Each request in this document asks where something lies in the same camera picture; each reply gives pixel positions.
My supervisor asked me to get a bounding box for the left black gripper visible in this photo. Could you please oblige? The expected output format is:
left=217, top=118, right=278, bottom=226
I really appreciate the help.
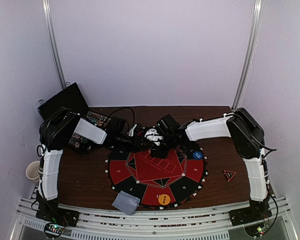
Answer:
left=115, top=132, right=152, bottom=153

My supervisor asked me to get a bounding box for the left aluminium frame post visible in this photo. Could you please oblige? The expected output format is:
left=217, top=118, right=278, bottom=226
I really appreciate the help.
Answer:
left=42, top=0, right=67, bottom=89

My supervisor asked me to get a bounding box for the right aluminium frame post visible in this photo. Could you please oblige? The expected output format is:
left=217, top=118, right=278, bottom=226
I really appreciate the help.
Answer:
left=231, top=0, right=263, bottom=112

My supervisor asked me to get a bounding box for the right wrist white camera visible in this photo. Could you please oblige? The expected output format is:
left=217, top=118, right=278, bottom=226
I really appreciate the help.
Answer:
left=144, top=128, right=164, bottom=146

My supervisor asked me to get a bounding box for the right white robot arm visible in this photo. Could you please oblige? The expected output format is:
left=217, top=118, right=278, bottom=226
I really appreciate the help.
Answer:
left=144, top=107, right=274, bottom=221

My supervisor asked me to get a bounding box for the black poker chip case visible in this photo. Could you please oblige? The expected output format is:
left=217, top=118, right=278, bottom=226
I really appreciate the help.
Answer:
left=38, top=83, right=108, bottom=155

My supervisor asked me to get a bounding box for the round red black poker mat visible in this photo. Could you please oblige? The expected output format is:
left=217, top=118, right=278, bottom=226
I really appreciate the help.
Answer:
left=105, top=141, right=208, bottom=210

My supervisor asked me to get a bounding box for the wrist white camera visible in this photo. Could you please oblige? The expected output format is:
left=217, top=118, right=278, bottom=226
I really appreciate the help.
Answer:
left=128, top=124, right=137, bottom=137
left=144, top=128, right=164, bottom=146

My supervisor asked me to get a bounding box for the red black triangular token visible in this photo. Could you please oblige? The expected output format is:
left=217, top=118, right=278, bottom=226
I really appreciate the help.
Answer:
left=223, top=169, right=237, bottom=183

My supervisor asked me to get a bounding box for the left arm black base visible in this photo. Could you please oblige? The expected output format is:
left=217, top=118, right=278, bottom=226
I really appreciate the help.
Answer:
left=35, top=205, right=80, bottom=227

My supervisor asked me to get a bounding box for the grey playing card deck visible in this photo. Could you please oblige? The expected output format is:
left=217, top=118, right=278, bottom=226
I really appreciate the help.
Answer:
left=111, top=190, right=141, bottom=215

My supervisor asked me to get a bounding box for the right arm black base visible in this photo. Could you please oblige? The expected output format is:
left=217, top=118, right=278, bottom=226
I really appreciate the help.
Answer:
left=229, top=202, right=272, bottom=226

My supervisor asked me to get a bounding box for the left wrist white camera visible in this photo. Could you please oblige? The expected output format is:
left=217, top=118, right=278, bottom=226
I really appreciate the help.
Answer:
left=128, top=124, right=137, bottom=137

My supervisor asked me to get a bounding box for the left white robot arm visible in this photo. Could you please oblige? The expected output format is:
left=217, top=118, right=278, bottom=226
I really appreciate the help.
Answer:
left=36, top=107, right=148, bottom=222

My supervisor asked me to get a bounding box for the white floral ceramic mug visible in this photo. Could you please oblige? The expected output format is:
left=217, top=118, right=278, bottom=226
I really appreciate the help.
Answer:
left=25, top=160, right=40, bottom=185

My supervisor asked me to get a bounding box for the aluminium front rail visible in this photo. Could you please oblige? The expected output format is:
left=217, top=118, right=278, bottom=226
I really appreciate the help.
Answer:
left=7, top=194, right=300, bottom=240

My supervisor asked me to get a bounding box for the aluminium frame post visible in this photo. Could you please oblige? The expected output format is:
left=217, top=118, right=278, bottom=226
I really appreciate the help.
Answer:
left=42, top=0, right=67, bottom=89
left=231, top=0, right=263, bottom=112

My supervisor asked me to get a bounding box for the blue small blind button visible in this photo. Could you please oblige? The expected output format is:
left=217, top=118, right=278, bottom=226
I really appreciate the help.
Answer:
left=192, top=151, right=204, bottom=160

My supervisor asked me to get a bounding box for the orange big blind button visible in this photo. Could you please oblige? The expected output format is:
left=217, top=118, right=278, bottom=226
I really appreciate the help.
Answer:
left=158, top=194, right=171, bottom=206

